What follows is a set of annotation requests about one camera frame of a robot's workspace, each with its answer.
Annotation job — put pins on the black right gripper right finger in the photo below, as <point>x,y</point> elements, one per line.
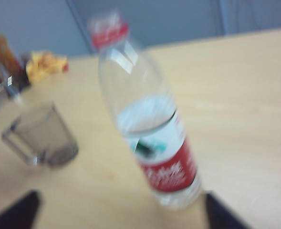
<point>223,214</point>

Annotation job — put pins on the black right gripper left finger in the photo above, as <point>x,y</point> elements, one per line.
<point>16,212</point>

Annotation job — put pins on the clear water bottle red label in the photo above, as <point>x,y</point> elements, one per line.
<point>154,133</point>

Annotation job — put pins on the transparent grey plastic mug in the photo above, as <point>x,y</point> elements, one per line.
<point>47,133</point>

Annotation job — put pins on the orange snack packet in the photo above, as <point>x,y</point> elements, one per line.
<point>6,66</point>

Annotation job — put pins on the yellow red crumpled packet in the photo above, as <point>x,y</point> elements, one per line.
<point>44,66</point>

